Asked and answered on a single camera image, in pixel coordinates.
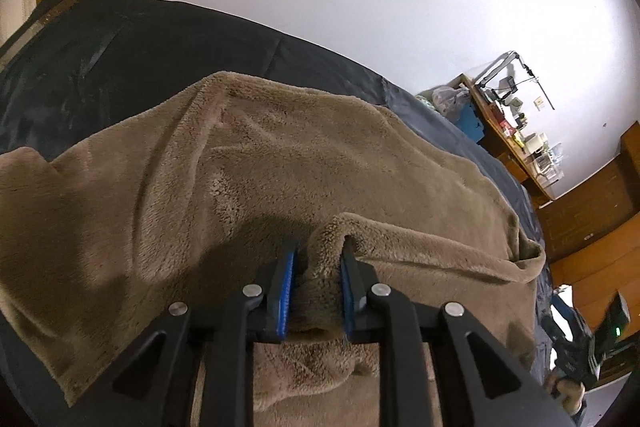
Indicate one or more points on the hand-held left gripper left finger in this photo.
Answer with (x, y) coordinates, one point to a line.
(286, 297)

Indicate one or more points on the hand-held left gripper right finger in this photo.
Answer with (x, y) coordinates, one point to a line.
(348, 297)

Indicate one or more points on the brown fleece garment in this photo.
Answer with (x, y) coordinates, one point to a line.
(300, 157)

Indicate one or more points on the person's right hand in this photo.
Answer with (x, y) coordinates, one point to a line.
(567, 392)

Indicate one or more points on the clear plastic container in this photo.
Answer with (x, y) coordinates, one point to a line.
(549, 166)

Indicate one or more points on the white mug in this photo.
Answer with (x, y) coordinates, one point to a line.
(539, 142)

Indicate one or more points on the wooden desk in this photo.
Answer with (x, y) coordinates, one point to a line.
(505, 152)

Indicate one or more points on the yellow-green snack bag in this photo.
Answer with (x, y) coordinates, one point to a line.
(425, 99)

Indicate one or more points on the red box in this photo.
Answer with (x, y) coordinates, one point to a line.
(506, 127)

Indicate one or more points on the clear plastic bag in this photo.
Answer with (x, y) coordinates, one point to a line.
(450, 99)

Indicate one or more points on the small black tablet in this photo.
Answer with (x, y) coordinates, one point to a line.
(507, 85)

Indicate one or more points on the black metal desk stand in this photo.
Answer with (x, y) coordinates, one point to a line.
(511, 53)

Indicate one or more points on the black bed cover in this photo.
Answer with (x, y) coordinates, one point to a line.
(150, 47)

